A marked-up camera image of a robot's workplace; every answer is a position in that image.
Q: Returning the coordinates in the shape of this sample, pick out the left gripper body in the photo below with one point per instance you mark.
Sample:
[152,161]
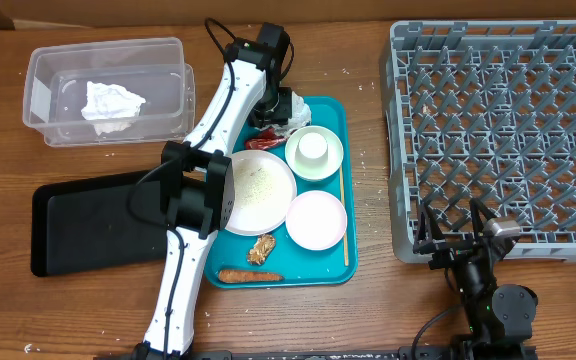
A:
[275,107]

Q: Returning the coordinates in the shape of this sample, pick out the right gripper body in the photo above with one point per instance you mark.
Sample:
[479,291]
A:
[451,252]

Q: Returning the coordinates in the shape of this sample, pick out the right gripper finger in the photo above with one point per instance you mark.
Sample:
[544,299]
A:
[428,230]
[480,214]

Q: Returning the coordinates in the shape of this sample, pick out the silver foil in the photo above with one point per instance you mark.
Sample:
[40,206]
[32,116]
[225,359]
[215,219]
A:
[301,117]

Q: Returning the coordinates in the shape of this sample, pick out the red snack wrapper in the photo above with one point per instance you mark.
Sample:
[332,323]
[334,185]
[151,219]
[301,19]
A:
[266,139]

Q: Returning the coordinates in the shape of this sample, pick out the white cup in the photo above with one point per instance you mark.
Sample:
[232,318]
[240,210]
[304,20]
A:
[312,146]

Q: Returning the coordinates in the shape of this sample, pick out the pale green bowl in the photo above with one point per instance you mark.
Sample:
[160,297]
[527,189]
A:
[314,170]

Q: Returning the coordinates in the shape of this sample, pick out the white napkin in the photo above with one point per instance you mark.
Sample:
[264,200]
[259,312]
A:
[105,102]

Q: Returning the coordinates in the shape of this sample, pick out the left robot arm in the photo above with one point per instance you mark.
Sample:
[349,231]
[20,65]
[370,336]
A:
[197,185]

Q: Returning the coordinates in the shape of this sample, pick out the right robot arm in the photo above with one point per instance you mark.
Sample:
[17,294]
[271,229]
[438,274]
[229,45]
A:
[499,317]

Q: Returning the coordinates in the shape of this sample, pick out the grey dishwasher rack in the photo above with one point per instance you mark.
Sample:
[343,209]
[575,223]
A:
[482,110]

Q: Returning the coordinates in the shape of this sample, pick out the large white plate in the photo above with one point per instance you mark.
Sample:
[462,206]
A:
[264,188]

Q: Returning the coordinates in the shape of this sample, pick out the wooden chopstick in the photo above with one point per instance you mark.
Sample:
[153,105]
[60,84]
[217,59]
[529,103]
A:
[345,217]

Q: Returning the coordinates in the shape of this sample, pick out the teal serving tray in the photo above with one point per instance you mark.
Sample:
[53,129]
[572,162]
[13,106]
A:
[297,266]

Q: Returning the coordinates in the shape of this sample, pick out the golden fried food piece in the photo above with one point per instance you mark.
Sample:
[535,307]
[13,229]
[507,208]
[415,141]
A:
[260,251]

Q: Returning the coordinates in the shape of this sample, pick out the brown fried stick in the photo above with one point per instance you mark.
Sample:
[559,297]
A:
[234,276]

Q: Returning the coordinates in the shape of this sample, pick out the clear plastic bin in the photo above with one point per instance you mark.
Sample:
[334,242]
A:
[154,68]

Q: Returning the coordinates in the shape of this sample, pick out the black tray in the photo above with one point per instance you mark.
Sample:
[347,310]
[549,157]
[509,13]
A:
[84,225]

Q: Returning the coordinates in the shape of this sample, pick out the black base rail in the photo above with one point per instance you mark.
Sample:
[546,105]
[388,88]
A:
[313,355]

